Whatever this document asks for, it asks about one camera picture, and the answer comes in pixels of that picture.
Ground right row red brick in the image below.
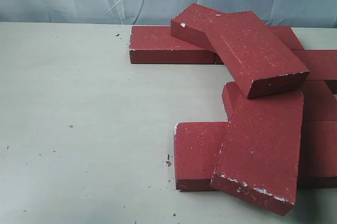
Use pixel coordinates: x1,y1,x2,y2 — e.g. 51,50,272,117
292,50,337,95

